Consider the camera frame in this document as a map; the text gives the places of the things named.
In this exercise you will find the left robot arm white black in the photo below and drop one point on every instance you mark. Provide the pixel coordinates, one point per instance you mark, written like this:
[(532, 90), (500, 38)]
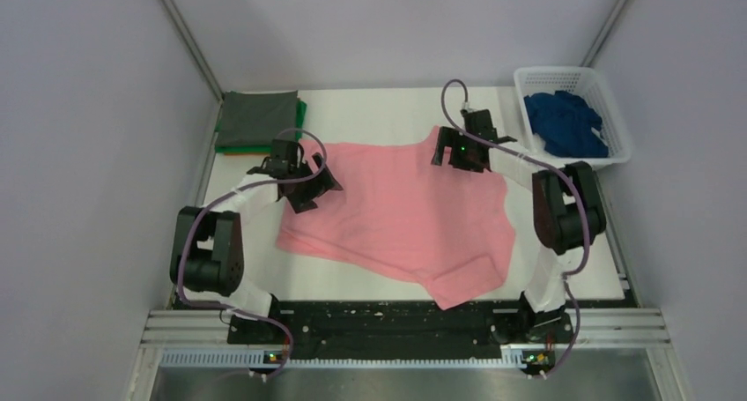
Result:
[(208, 261)]

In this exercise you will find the white slotted cable duct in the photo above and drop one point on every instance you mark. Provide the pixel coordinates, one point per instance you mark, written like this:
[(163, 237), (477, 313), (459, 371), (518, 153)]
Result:
[(267, 359)]

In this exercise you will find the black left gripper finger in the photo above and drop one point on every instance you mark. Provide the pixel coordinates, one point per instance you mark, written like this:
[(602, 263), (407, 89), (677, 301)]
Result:
[(302, 196), (324, 181)]

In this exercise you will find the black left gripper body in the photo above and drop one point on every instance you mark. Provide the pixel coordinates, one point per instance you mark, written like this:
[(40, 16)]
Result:
[(300, 170)]

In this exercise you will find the folded grey t shirt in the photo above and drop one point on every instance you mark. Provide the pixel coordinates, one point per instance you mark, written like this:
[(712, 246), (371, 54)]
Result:
[(249, 119)]

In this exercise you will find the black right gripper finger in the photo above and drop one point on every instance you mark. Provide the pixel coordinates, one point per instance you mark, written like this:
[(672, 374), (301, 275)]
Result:
[(466, 159), (447, 140)]

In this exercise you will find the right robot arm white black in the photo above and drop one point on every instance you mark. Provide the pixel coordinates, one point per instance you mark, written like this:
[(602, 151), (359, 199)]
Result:
[(566, 206)]

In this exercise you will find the pink t shirt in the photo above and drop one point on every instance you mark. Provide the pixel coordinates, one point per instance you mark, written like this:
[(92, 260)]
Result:
[(399, 215)]

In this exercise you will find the folded green t shirt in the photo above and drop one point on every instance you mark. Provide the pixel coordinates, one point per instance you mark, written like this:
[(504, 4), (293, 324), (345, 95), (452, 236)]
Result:
[(301, 109)]

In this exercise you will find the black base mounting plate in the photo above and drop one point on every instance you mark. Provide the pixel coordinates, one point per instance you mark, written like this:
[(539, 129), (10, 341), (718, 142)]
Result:
[(402, 330)]

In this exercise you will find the white plastic basket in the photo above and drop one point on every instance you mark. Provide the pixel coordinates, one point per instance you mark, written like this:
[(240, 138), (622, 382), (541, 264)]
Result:
[(589, 85)]

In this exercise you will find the folded orange t shirt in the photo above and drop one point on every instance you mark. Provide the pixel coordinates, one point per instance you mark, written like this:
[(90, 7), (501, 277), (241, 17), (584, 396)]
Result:
[(252, 154)]

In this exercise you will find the blue t shirt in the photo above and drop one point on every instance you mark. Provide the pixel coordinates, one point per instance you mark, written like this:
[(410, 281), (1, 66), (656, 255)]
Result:
[(568, 126)]

